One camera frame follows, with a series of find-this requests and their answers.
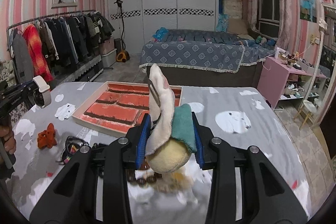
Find grey coat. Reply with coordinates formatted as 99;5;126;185
10;29;34;84

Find pink side table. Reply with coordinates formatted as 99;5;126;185
257;57;327;109

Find cream braided flower hairband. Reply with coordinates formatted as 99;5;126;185
152;172;198;205

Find garment steamer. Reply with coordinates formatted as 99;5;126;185
114;0;130;63

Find bed with blue cover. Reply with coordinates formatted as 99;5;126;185
139;27;275;88

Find metal clothes rack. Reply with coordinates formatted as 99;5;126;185
6;9;97;59

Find orange fabric scrunchie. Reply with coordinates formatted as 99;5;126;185
37;123;57;149

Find white framed mirror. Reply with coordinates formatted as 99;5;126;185
307;2;335;127

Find white wardrobe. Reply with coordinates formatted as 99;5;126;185
108;0;249;55

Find window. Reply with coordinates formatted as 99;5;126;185
256;0;280;38

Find pink curtain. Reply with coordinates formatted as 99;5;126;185
277;0;296;51

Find person left hand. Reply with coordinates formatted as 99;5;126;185
1;125;17;155

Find black cord bracelet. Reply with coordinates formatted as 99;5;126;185
56;135;90;166

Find beige tray red lining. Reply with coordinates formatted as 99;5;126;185
72;81;184;138

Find polar bear grey tablecloth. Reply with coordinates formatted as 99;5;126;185
6;83;311;223

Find dark hanging clothes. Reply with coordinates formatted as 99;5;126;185
37;11;114;68

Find orange red coat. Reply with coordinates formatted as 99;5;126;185
23;24;54;83

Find storage boxes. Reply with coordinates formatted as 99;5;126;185
99;38;117;68

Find couple photo poster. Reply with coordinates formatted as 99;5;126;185
299;0;317;23

